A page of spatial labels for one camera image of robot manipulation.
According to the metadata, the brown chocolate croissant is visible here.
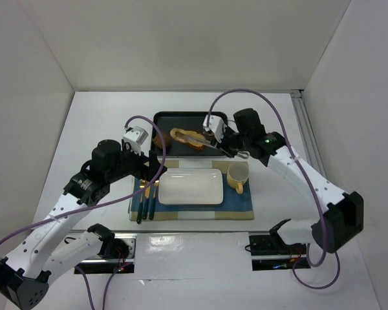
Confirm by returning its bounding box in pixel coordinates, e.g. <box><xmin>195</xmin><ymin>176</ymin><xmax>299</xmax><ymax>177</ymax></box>
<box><xmin>152</xmin><ymin>133</ymin><xmax>171</xmax><ymax>149</ymax></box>

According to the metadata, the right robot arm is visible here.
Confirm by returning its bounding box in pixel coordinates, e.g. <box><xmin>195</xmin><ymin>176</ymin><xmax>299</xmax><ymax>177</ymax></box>
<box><xmin>221</xmin><ymin>108</ymin><xmax>364</xmax><ymax>253</ymax></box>

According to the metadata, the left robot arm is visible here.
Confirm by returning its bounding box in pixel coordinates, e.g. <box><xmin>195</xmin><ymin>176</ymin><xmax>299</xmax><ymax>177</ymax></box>
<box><xmin>0</xmin><ymin>139</ymin><xmax>166</xmax><ymax>309</ymax></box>

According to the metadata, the sliced bread piece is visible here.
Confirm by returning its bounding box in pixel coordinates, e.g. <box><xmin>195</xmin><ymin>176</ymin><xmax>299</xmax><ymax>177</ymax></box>
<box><xmin>170</xmin><ymin>128</ymin><xmax>205</xmax><ymax>150</ymax></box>

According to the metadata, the white rectangular plate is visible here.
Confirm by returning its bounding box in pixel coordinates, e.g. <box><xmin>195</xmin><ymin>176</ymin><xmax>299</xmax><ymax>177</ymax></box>
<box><xmin>158</xmin><ymin>168</ymin><xmax>224</xmax><ymax>205</ymax></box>

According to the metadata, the yellow mug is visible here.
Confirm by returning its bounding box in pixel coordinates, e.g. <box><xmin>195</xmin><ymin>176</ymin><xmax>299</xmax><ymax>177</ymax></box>
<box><xmin>226</xmin><ymin>162</ymin><xmax>250</xmax><ymax>194</ymax></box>

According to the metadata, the black baking tray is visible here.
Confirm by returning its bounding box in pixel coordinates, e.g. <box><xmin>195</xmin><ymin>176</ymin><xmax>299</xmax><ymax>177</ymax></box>
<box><xmin>150</xmin><ymin>111</ymin><xmax>231</xmax><ymax>158</ymax></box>

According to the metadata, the gold spoon green handle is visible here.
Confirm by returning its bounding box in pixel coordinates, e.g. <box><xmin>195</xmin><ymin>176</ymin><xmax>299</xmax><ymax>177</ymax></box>
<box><xmin>149</xmin><ymin>180</ymin><xmax>159</xmax><ymax>221</ymax></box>

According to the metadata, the gold fork green handle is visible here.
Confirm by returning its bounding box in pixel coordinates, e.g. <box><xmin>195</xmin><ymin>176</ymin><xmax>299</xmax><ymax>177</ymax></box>
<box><xmin>136</xmin><ymin>180</ymin><xmax>147</xmax><ymax>225</ymax></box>

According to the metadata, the gold knife green handle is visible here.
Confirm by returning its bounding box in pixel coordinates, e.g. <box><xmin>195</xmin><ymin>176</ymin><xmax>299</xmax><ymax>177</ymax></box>
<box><xmin>142</xmin><ymin>186</ymin><xmax>151</xmax><ymax>220</ymax></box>

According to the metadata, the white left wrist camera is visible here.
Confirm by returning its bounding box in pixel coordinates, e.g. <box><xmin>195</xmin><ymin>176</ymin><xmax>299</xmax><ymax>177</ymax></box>
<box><xmin>122</xmin><ymin>126</ymin><xmax>148</xmax><ymax>155</ymax></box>

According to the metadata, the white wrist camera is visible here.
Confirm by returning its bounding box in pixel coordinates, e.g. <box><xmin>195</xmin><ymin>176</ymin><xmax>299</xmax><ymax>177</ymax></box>
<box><xmin>203</xmin><ymin>115</ymin><xmax>227</xmax><ymax>143</ymax></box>
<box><xmin>122</xmin><ymin>126</ymin><xmax>148</xmax><ymax>155</ymax></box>

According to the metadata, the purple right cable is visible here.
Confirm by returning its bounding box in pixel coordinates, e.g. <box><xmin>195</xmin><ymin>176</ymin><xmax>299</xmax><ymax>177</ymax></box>
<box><xmin>205</xmin><ymin>88</ymin><xmax>340</xmax><ymax>289</ymax></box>

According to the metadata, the purple cable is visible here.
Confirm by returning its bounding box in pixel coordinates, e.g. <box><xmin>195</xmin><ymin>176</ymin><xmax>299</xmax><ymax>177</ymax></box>
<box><xmin>205</xmin><ymin>88</ymin><xmax>340</xmax><ymax>289</ymax></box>
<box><xmin>0</xmin><ymin>115</ymin><xmax>168</xmax><ymax>310</ymax></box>

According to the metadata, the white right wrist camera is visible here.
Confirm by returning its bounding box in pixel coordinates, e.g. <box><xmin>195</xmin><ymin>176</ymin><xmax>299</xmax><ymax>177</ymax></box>
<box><xmin>203</xmin><ymin>115</ymin><xmax>227</xmax><ymax>143</ymax></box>

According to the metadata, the aluminium rail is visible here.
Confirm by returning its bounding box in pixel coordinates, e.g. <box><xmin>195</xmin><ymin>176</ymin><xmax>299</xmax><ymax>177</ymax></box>
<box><xmin>290</xmin><ymin>90</ymin><xmax>326</xmax><ymax>177</ymax></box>

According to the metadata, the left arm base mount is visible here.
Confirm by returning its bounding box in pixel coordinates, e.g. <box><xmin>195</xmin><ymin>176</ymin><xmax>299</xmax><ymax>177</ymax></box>
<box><xmin>78</xmin><ymin>233</ymin><xmax>136</xmax><ymax>274</ymax></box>

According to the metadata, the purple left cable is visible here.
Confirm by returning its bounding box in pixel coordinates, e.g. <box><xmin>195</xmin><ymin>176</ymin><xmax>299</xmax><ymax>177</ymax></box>
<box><xmin>0</xmin><ymin>115</ymin><xmax>168</xmax><ymax>310</ymax></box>

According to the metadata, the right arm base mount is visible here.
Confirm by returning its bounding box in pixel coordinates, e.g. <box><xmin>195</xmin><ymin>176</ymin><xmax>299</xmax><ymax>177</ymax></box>
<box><xmin>244</xmin><ymin>234</ymin><xmax>310</xmax><ymax>271</ymax></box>

